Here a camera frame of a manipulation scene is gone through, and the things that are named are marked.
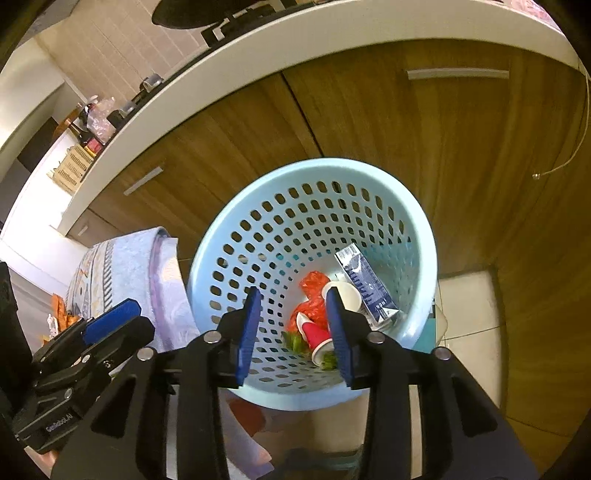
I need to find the dark blue milk carton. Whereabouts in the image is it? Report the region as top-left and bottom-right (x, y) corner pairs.
(335, 243), (400, 330)

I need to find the green vegetable scrap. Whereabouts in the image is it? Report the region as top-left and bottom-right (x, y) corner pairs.
(283, 332), (338, 371)

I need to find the red paper cup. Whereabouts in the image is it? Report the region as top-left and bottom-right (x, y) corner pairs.
(297, 313), (335, 367)

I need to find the orange paper cup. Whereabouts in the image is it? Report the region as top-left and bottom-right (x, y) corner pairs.
(322, 280), (363, 312)

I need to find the red orange plastic wrapper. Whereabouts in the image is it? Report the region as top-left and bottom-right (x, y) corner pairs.
(286, 271), (329, 332)

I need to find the light blue perforated trash basket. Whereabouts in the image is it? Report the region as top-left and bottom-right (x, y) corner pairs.
(187, 158), (438, 411)

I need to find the wooden kitchen cabinet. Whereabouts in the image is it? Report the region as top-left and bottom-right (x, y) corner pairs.
(89, 40), (590, 437)

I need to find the patterned blue tablecloth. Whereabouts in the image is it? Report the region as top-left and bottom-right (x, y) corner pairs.
(65, 227), (200, 352)

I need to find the woven cutlery basket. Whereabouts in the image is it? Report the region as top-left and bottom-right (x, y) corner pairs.
(51, 145), (95, 195)

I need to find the dark soy sauce bottle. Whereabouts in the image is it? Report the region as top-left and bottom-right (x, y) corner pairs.
(77, 103), (103, 156)

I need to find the clear plastic bag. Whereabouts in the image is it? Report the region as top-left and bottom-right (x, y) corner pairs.
(88, 97), (116, 145)

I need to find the black wok pan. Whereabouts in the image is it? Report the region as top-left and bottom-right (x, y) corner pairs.
(151, 0), (259, 29)

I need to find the black gas stove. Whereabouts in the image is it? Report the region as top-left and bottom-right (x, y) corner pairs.
(108, 1), (318, 131)

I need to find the hanging yellow cord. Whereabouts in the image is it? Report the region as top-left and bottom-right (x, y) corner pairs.
(531, 59), (591, 181)

